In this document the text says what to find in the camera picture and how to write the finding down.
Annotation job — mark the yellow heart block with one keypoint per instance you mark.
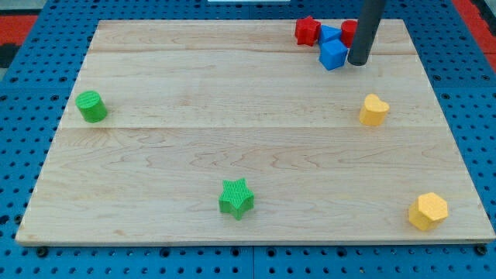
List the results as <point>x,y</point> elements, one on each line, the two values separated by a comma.
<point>373,111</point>

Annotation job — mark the yellow hexagon block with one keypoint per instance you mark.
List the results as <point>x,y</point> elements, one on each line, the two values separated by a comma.
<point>428,211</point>

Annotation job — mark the green star block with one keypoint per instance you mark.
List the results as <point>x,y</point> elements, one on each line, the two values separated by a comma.
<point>236,198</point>

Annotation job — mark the light wooden board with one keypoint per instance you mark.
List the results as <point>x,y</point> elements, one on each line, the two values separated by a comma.
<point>192,103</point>

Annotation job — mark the blue cube block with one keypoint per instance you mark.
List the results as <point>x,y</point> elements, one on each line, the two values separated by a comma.
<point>332,54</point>

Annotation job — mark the red star block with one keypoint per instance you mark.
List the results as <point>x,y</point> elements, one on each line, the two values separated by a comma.
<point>307,31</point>

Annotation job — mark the blue triangle block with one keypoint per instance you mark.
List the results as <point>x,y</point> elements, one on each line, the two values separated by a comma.
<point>328,33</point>

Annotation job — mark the red cylinder block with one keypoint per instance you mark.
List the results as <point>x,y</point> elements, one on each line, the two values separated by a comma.
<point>348,30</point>

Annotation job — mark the green cylinder block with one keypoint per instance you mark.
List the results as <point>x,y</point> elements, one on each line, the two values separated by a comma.
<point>91,106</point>

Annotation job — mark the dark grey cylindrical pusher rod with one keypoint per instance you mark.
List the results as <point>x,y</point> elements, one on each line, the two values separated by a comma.
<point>367,26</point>

